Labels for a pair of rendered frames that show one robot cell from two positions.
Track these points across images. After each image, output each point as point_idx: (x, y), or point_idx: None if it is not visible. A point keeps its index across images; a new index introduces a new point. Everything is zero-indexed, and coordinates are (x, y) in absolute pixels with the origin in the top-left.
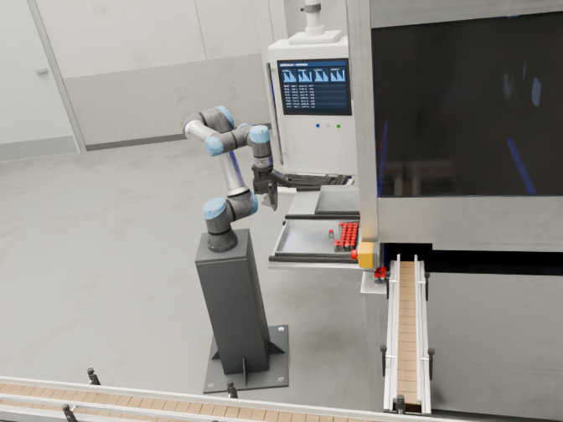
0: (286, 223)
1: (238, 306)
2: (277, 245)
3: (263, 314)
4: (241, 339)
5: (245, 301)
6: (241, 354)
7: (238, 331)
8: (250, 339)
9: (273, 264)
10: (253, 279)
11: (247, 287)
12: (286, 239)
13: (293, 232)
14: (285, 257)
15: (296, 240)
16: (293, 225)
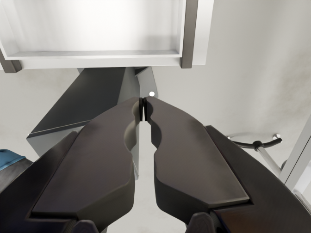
0: (22, 56)
1: (129, 97)
2: (150, 54)
3: (94, 70)
4: (133, 82)
5: (126, 91)
6: (134, 78)
7: (133, 88)
8: (131, 74)
9: (200, 50)
10: (101, 93)
11: (122, 95)
12: (90, 39)
13: (46, 27)
14: (193, 19)
15: (88, 4)
16: (12, 35)
